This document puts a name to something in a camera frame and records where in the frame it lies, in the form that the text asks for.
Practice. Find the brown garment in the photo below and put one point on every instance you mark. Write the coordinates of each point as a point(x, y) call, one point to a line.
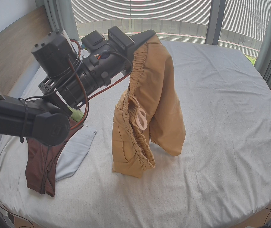
point(38, 165)

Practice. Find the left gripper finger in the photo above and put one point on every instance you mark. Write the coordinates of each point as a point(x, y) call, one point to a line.
point(141, 38)

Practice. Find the bed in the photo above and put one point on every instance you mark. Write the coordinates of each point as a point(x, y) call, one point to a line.
point(220, 139)

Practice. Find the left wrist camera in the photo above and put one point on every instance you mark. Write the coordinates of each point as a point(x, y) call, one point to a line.
point(94, 39)

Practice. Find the green garment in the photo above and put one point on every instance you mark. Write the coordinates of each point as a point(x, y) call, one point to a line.
point(76, 114)

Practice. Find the pale grey garment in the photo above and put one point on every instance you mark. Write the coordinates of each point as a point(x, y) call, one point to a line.
point(76, 146)

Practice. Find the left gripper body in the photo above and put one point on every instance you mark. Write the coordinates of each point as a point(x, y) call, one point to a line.
point(111, 60)

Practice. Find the window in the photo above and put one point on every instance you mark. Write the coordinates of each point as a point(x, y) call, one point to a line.
point(173, 8)

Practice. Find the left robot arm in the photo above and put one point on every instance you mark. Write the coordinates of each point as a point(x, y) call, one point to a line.
point(9, 114)

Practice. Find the tan shorts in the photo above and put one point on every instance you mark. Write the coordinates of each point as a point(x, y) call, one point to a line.
point(159, 91)

